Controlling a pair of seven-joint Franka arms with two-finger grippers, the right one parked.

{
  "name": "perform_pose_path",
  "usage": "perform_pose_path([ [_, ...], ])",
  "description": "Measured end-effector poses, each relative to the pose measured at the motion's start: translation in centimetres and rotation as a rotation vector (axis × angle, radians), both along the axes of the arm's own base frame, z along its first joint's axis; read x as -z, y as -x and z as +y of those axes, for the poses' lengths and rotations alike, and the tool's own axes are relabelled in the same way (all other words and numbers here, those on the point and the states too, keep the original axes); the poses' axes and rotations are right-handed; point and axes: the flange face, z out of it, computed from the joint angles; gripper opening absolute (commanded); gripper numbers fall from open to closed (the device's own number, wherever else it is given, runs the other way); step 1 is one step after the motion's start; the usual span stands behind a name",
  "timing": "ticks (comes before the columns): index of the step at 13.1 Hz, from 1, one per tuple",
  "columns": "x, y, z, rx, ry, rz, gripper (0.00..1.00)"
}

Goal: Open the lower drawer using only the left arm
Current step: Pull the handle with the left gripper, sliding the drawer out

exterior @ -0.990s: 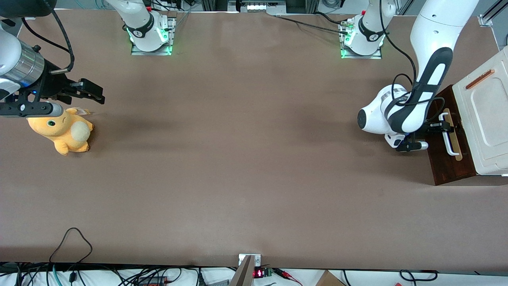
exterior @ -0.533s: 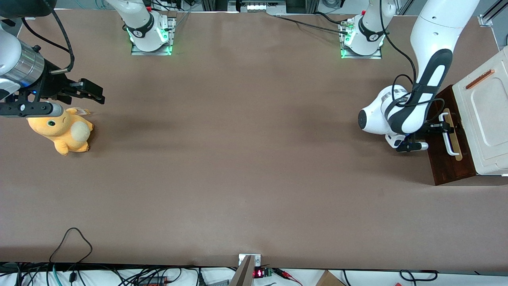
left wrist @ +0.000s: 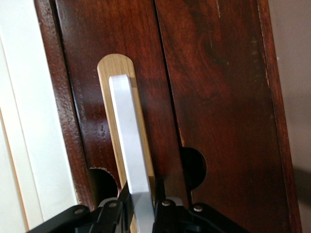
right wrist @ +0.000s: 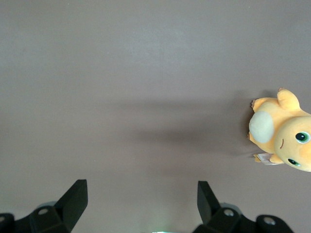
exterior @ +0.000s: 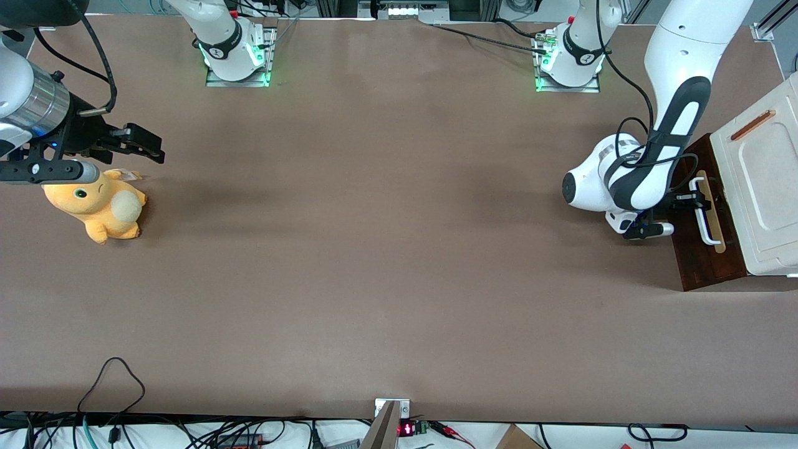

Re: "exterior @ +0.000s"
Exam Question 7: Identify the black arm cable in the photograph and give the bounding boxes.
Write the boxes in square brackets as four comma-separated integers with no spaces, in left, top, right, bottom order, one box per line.
[32,11,119,118]
[594,0,699,188]

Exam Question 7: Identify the grey slanted bar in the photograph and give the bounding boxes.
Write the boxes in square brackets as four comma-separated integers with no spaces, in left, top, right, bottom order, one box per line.
[358,400,401,449]

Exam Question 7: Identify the cream plastic cabinet body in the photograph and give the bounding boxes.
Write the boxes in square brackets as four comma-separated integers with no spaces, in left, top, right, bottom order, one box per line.
[709,70,798,278]

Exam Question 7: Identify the white power strip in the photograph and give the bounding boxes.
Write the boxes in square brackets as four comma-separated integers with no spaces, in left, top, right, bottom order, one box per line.
[377,0,451,21]

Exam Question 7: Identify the brown cardboard box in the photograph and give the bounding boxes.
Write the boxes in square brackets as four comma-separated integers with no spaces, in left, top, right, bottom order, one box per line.
[495,423,544,449]

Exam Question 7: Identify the aluminium frame profile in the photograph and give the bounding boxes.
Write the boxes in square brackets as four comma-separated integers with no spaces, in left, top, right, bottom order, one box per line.
[750,0,798,43]

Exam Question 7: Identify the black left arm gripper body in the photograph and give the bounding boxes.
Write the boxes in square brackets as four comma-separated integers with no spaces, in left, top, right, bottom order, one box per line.
[648,190,686,225]

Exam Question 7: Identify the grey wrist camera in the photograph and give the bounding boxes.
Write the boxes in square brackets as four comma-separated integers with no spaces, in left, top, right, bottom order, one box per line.
[0,158,102,186]
[622,221,675,241]

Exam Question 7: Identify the black table cable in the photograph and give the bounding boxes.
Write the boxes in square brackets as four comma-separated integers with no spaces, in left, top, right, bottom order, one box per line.
[429,17,549,56]

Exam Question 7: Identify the orange plush toy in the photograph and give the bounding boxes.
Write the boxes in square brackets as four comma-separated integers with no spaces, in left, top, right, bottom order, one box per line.
[42,168,148,245]

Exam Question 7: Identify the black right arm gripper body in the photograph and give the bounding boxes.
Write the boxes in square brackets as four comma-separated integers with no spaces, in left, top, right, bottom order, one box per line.
[44,106,128,164]

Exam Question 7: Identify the black coiled cable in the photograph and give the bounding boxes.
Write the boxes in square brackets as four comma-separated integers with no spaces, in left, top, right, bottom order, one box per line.
[626,422,689,443]

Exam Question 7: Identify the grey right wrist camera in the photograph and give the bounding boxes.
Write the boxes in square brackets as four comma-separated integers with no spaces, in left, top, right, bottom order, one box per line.
[0,158,102,186]

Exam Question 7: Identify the white bar handle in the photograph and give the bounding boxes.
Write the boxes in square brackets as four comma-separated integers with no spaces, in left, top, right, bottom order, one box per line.
[690,177,719,246]

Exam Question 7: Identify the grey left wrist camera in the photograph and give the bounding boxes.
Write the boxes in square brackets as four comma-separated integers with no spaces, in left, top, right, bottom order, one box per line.
[622,221,675,241]

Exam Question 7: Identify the black looped cable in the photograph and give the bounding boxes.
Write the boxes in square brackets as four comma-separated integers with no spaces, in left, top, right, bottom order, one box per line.
[76,357,147,437]

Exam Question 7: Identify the red thin cable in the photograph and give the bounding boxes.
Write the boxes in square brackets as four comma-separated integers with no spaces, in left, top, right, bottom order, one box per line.
[430,422,477,448]

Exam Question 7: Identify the metal edge bracket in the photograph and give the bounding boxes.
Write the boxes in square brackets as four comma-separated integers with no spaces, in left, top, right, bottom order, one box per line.
[374,398,411,420]

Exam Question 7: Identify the orange strip on cabinet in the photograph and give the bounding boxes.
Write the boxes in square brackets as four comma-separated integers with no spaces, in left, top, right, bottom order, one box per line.
[730,109,777,142]

